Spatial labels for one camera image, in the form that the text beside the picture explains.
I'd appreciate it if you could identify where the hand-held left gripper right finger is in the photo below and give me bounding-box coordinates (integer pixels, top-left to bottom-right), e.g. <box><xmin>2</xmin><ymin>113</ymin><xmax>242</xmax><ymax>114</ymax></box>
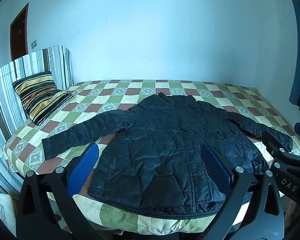
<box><xmin>185</xmin><ymin>143</ymin><xmax>284</xmax><ymax>240</ymax></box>

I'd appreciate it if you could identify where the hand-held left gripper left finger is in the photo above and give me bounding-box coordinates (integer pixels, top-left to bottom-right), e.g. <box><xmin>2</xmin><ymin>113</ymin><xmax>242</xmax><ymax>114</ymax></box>
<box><xmin>16</xmin><ymin>142</ymin><xmax>101</xmax><ymax>240</ymax></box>

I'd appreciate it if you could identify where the black quilted jacket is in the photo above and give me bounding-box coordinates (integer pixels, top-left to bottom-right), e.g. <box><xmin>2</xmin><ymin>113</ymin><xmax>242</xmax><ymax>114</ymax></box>
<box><xmin>41</xmin><ymin>92</ymin><xmax>293</xmax><ymax>216</ymax></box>

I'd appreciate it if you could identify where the bed with checkered sheet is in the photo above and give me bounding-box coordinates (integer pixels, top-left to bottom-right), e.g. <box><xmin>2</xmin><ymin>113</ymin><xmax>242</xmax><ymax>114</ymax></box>
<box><xmin>3</xmin><ymin>79</ymin><xmax>300</xmax><ymax>233</ymax></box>

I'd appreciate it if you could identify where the blue curtain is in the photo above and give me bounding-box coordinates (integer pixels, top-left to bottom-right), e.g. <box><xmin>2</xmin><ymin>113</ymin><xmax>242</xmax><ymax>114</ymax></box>
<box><xmin>285</xmin><ymin>0</ymin><xmax>300</xmax><ymax>119</ymax></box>

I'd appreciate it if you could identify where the striped pillow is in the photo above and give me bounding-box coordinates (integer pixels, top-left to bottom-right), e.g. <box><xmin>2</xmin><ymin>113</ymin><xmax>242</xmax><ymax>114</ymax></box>
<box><xmin>12</xmin><ymin>70</ymin><xmax>74</xmax><ymax>126</ymax></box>

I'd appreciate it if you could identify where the white cloth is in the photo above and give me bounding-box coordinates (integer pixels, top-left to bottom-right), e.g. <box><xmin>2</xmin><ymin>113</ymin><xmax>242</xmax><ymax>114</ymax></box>
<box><xmin>0</xmin><ymin>191</ymin><xmax>17</xmax><ymax>233</ymax></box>

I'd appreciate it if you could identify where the striped headboard cover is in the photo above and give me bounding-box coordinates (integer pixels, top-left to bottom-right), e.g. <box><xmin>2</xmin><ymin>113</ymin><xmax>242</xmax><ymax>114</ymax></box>
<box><xmin>0</xmin><ymin>45</ymin><xmax>74</xmax><ymax>196</ymax></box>

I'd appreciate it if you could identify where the brown wooden door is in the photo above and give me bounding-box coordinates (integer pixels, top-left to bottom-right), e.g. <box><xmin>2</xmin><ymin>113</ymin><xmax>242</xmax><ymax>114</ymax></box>
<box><xmin>10</xmin><ymin>2</ymin><xmax>29</xmax><ymax>62</ymax></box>

